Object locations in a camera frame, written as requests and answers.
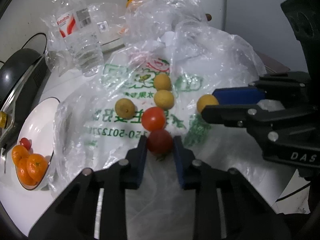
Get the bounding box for dark red tomato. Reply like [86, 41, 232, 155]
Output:
[147, 129, 173, 161]

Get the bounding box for small white dish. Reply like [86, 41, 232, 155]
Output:
[99, 25, 125, 53]

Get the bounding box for yellow kumquat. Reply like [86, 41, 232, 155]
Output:
[153, 73, 171, 91]
[154, 90, 174, 110]
[196, 94, 219, 114]

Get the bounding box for white plate black rim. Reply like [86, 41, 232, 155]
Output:
[15, 97, 59, 191]

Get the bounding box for printed plastic shopping bag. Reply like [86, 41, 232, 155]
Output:
[46, 39, 268, 240]

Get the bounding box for bright red tomato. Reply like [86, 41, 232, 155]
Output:
[141, 107, 167, 132]

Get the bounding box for clear plastic water bottle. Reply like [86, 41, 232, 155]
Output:
[54, 0, 104, 77]

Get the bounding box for yellow-green small citrus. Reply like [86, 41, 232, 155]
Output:
[115, 98, 136, 119]

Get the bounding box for crumpled clear plastic bag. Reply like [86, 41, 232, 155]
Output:
[124, 0, 266, 82]

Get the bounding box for black power cable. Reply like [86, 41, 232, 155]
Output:
[0, 32, 48, 65]

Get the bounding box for small red tomato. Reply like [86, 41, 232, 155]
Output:
[20, 138, 31, 151]

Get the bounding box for stainless steel gas stove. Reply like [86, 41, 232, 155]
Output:
[1, 56, 48, 155]

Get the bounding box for gold stove knob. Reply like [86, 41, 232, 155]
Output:
[0, 111, 8, 129]

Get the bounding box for large orange mandarin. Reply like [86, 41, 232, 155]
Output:
[26, 153, 48, 183]

